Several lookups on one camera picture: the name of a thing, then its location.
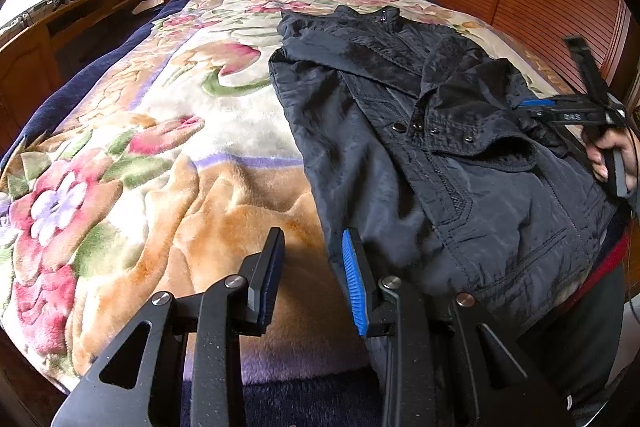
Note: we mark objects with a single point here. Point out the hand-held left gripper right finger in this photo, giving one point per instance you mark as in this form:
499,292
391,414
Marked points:
352,282

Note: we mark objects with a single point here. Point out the red bed sheet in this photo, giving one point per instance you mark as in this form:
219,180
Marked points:
607,262

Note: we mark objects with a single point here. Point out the person's right hand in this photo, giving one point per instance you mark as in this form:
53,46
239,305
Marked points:
597,159

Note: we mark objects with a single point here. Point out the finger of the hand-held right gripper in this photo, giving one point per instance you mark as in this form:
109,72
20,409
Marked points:
540,114
537,103

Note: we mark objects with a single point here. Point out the person's leg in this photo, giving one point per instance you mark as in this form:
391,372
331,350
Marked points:
575,347

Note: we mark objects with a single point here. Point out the black jacket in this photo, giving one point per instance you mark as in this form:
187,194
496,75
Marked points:
400,132

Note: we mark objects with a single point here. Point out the floral blanket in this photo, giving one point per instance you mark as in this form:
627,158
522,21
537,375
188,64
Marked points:
175,132

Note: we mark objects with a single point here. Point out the wooden desk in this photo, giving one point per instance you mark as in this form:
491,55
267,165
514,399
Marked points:
30,57

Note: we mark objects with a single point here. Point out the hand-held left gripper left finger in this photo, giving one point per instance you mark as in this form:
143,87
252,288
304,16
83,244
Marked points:
267,287

